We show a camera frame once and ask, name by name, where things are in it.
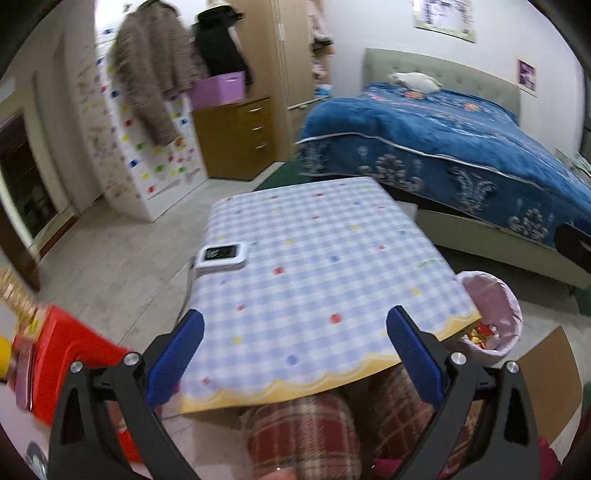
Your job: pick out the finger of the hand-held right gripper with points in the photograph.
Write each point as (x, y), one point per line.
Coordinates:
(575, 247)

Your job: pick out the dark cabinet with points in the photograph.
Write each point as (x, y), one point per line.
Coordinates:
(23, 184)

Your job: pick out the small purple wall picture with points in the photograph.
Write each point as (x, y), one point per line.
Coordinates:
(526, 76)

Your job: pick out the wall poster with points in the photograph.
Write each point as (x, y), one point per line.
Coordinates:
(445, 18)

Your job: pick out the brown fluffy coat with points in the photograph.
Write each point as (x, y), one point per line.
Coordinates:
(152, 60)

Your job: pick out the purple storage box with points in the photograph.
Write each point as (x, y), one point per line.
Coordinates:
(217, 90)

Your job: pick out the red plastic stool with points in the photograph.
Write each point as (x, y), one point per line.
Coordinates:
(64, 341)

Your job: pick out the wooden wardrobe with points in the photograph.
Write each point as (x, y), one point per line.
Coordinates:
(286, 69)

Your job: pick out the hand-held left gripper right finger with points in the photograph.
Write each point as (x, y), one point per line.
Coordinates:
(415, 355)

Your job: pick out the brown cardboard sheet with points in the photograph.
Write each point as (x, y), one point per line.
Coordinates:
(549, 383)

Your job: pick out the pink hanging clothes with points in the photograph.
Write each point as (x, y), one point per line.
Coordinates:
(318, 32)

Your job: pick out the white door with colourful stickers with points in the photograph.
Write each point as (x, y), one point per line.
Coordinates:
(157, 166)

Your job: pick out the white hat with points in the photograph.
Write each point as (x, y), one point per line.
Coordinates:
(219, 3)

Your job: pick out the red paper packet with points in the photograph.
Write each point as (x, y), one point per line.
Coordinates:
(482, 330)

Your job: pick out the golden patterned object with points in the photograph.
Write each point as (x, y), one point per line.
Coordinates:
(16, 295)

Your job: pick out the pink cloth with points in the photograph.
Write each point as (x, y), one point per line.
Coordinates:
(549, 459)

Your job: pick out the green floor mat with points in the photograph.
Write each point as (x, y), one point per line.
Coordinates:
(279, 177)

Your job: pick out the person's plaid trouser legs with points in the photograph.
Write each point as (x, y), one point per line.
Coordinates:
(304, 438)

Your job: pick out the black hanging coat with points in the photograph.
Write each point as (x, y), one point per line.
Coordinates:
(219, 46)

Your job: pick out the bin with pink liner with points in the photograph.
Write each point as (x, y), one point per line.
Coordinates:
(501, 304)

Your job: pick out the checked tablecloth table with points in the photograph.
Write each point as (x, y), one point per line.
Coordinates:
(323, 277)

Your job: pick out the wooden drawer cabinet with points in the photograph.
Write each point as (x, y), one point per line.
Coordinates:
(240, 138)

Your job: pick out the white pillow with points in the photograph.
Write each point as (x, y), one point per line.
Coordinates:
(415, 81)

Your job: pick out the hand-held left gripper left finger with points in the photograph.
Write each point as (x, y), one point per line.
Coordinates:
(175, 360)

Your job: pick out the white digital timer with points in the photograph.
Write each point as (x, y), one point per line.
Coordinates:
(220, 257)

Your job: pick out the green cloth on windowsill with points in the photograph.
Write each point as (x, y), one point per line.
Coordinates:
(581, 161)

